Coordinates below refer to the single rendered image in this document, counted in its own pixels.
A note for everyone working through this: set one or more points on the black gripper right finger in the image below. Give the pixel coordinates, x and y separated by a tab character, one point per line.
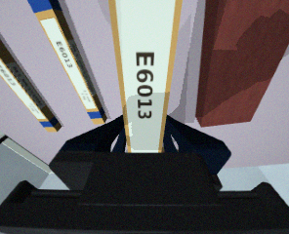
214	151

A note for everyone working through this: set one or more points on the tan box with blue bands and white label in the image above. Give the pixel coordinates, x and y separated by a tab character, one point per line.
49	14

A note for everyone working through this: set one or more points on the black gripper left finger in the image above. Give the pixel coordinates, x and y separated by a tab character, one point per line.
101	138

